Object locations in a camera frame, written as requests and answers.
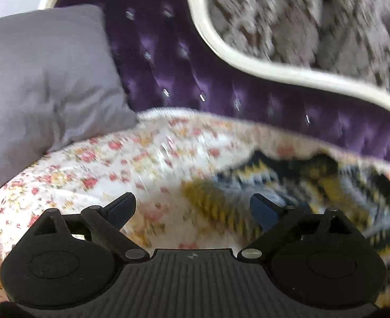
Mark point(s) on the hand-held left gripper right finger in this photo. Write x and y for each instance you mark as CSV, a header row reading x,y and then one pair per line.
x,y
263,210

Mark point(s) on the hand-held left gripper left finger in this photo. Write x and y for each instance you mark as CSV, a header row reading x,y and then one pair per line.
x,y
120,210

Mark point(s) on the yellow navy patterned knit sweater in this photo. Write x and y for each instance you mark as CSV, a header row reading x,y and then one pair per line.
x,y
330,185

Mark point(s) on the floral quilted blanket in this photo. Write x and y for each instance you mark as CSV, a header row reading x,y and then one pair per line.
x,y
115,172

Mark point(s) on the grey pillow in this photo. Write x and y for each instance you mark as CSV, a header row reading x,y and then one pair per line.
x,y
42,82

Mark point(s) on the purple tufted sofa backrest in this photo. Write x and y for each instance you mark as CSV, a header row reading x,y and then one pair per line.
x,y
168,59

